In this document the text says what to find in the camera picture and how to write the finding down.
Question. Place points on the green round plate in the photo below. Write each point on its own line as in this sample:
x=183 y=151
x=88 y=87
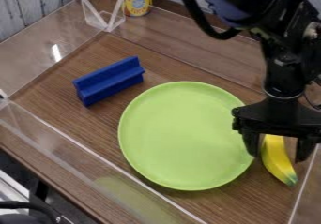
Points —
x=175 y=136

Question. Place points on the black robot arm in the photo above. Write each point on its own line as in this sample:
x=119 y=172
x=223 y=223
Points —
x=286 y=26

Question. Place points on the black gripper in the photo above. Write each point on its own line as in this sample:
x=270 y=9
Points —
x=278 y=117

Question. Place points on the yellow toy banana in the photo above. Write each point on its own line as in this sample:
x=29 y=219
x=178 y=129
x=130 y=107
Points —
x=275 y=159

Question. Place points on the clear acrylic corner bracket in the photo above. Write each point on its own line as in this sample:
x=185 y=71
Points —
x=106 y=20

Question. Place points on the clear acrylic enclosure wall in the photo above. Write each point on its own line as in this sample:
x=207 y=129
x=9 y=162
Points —
x=67 y=143

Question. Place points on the blue plastic block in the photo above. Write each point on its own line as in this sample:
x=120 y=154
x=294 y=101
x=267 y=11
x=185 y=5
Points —
x=108 y=80

